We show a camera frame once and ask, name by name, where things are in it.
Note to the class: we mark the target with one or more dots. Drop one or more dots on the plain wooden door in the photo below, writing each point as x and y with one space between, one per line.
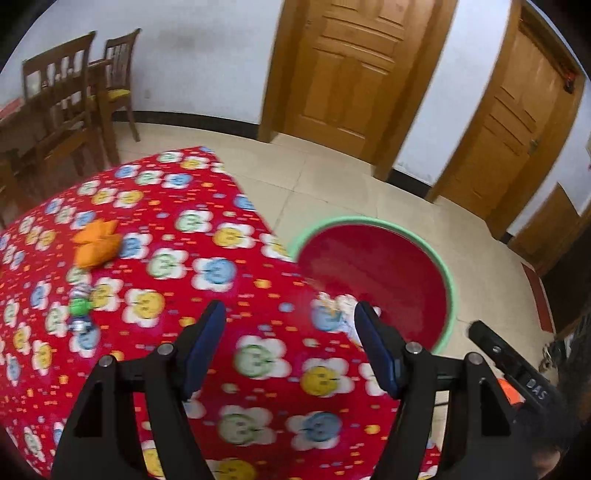
508 129

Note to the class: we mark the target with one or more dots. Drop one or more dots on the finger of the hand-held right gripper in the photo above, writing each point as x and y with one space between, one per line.
498 350

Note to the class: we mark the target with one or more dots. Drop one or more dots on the red smiley flower tablecloth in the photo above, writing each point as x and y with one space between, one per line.
184 277

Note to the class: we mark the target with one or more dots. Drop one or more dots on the green candy wrapper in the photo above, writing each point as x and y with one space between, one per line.
81 307

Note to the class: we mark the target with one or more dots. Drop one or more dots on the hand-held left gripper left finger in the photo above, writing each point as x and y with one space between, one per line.
203 350

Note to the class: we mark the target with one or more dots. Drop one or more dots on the panelled wooden door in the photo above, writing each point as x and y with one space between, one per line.
351 69

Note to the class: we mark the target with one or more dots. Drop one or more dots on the red floor mat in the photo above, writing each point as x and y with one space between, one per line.
538 295

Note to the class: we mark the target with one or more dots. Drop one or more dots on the tall dark wooden chair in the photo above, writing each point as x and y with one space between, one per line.
60 101

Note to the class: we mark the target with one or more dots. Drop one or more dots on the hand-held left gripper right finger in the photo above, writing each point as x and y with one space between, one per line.
376 350

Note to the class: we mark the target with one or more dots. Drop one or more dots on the narrow wooden door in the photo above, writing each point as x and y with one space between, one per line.
554 221

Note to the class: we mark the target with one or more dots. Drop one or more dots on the red basin with green rim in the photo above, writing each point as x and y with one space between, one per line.
383 267

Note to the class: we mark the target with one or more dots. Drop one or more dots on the wooden chair with yellow cushion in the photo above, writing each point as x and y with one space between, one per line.
115 83

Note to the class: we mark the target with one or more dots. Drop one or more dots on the orange cloth toy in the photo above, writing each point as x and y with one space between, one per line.
94 244

